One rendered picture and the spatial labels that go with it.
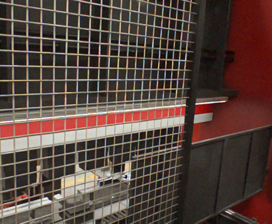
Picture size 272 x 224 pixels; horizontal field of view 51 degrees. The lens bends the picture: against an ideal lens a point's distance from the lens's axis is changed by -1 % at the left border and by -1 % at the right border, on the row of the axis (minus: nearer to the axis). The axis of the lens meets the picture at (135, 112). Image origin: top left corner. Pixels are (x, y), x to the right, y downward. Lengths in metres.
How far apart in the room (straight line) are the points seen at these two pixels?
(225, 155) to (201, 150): 0.21
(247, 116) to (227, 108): 0.16
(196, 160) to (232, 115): 0.85
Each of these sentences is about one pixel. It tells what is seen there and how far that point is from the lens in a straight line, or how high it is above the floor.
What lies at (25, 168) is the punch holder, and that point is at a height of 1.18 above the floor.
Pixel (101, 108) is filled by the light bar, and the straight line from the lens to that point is 1.26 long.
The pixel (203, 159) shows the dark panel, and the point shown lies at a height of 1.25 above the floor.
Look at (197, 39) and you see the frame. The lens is 0.81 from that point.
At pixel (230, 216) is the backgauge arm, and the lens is 1.82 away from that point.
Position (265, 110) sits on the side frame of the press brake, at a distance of 2.04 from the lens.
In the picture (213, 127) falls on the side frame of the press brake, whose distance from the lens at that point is 2.26.
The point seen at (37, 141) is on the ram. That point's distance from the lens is 1.39.
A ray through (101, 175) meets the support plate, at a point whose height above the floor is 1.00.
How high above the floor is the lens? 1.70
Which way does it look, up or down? 11 degrees down
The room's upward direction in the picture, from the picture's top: 4 degrees clockwise
